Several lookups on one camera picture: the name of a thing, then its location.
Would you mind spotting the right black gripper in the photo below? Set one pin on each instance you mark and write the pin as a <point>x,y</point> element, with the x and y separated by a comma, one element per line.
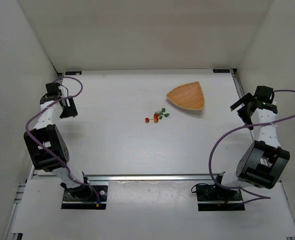
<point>245,108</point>

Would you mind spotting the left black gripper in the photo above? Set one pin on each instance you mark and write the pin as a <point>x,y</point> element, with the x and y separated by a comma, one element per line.
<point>69,109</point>

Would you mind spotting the single red cherry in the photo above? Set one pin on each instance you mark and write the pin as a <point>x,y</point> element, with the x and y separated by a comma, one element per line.
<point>147,120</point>

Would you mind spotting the cherry pair with green leaves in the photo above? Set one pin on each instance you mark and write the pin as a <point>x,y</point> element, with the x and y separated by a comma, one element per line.
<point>160,114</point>

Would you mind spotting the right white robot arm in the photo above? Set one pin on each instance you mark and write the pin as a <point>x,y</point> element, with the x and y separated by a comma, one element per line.
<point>264,161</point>

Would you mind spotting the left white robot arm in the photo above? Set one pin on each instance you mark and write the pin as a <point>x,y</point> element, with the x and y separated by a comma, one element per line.
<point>46,146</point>

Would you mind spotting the woven triangular fruit basket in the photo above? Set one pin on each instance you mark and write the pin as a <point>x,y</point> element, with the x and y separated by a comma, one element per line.
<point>188,96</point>

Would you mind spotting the right aluminium rail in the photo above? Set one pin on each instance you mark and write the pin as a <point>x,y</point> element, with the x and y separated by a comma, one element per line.
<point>237,82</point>

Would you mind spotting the aluminium rail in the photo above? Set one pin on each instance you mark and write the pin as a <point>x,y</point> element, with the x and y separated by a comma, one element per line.
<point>237,82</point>
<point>59,80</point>
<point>150,177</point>

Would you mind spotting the left aluminium rail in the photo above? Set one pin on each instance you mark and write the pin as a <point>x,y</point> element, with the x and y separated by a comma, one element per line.
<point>59,80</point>

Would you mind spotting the left black corner bracket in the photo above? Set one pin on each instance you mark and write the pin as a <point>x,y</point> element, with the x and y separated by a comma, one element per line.
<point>73,73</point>

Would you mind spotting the front aluminium rail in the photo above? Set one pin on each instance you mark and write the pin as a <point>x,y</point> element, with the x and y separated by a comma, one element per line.
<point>150,177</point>

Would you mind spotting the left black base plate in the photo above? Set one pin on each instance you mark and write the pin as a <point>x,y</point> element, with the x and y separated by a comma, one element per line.
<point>83,198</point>

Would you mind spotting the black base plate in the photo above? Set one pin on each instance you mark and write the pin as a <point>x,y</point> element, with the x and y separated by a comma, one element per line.
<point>212,198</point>
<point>83,198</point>

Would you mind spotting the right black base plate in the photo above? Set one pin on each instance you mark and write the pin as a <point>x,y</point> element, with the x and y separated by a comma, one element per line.
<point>212,198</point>

